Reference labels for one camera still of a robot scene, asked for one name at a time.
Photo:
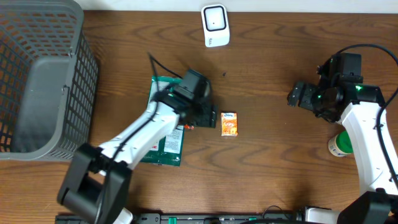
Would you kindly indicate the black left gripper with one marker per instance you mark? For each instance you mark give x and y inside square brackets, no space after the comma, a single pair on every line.
[212,122]

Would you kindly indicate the red stick sachet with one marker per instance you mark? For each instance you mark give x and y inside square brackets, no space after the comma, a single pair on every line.
[188,127]

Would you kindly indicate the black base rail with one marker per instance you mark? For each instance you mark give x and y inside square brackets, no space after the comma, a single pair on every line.
[155,218]

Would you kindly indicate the tall green white packet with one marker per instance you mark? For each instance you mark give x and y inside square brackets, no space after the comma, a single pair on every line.
[167,151]

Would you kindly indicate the grey plastic mesh basket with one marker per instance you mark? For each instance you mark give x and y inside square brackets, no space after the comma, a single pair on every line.
[49,77]

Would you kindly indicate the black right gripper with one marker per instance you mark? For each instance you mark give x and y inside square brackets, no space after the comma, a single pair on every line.
[306,100]

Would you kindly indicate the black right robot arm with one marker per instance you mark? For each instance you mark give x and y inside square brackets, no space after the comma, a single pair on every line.
[360,109]

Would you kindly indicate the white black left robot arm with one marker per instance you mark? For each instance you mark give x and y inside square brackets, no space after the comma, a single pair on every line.
[97,181]

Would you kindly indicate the orange snack packet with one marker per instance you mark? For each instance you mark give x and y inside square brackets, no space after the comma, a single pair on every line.
[229,124]

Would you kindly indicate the green lid jar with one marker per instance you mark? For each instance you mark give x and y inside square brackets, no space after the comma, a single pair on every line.
[340,145]

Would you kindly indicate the white barcode scanner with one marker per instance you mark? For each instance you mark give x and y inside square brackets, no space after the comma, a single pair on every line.
[215,25]

